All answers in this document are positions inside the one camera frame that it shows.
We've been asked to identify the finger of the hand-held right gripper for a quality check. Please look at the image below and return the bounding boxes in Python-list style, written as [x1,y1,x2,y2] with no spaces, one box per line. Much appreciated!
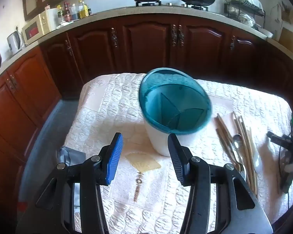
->
[267,131,293,147]

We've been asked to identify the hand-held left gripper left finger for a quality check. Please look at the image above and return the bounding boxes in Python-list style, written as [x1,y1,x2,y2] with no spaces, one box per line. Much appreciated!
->
[16,132,124,234]

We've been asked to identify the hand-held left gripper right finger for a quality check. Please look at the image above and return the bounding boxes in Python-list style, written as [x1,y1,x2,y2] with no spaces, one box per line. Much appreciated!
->
[168,134,274,234]

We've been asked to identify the teal rimmed white utensil holder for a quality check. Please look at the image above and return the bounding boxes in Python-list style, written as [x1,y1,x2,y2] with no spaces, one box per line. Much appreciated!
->
[139,67,212,157]

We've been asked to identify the bunch of wooden chopsticks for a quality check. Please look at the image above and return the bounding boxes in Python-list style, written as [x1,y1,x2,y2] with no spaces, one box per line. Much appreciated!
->
[215,111,259,200]

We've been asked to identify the white quilted tablecloth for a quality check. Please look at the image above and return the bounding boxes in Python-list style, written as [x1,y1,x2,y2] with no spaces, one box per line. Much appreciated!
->
[24,73,293,234]

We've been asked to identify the wooden cutting board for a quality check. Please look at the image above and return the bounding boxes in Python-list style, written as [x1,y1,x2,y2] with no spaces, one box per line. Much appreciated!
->
[278,27,293,54]

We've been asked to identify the dark wooden base cabinets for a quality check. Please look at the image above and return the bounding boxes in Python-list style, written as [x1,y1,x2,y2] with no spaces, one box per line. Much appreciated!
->
[0,14,293,215]

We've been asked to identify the patterned ceramic bowl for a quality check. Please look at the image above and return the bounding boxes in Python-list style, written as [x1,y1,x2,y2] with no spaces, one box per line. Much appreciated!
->
[239,13,255,27]

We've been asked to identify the black dish rack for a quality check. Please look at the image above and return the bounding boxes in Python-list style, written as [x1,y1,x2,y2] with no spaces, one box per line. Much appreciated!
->
[223,0,265,27]

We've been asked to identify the speckled stone countertop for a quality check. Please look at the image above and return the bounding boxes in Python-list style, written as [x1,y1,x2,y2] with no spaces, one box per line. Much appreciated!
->
[0,5,293,86]

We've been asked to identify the cream microwave oven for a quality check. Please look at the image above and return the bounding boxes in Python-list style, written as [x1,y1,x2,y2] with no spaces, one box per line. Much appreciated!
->
[21,15,52,45]

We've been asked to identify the steel electric kettle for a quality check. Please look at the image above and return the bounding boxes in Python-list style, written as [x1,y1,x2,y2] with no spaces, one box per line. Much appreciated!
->
[7,30,23,55]

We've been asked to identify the group of condiment bottles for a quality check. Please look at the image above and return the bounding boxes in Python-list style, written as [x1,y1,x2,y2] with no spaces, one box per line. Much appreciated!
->
[57,0,92,25]

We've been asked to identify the white countertop appliance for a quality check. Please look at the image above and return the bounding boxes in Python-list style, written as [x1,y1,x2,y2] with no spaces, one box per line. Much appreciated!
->
[45,8,60,30]

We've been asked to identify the gas stove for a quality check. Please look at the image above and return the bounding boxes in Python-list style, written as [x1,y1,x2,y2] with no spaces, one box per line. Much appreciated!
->
[134,1,209,11]

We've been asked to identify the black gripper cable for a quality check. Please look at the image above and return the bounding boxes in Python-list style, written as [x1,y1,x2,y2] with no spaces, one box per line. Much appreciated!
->
[276,149,291,209]

